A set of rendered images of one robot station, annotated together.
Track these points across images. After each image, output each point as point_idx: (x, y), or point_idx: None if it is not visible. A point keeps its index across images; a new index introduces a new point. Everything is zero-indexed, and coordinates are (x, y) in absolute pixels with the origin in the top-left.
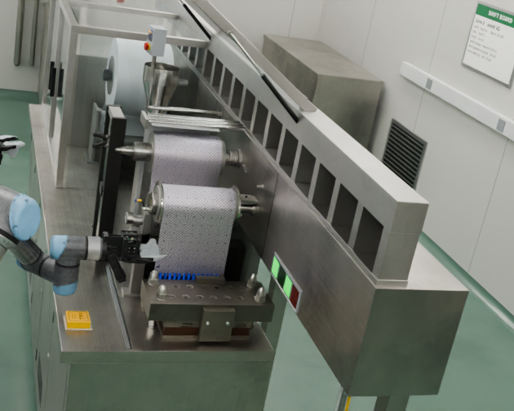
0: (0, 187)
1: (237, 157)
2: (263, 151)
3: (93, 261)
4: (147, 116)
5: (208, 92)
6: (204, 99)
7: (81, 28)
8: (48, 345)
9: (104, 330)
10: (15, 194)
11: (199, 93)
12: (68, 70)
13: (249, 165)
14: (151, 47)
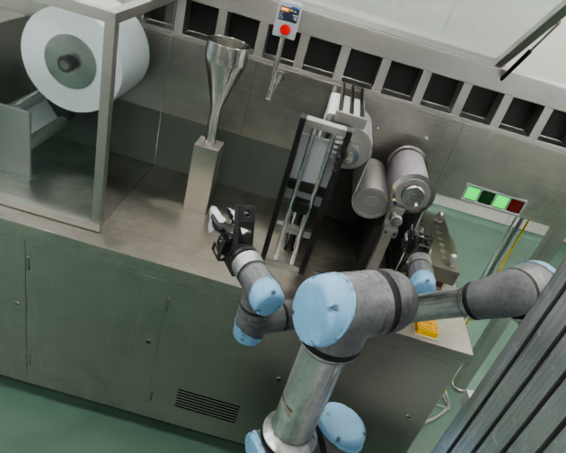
0: (532, 271)
1: None
2: (420, 107)
3: (303, 276)
4: (356, 115)
5: None
6: (204, 60)
7: (122, 13)
8: (270, 371)
9: None
10: (543, 267)
11: (180, 54)
12: (111, 82)
13: (384, 122)
14: (295, 31)
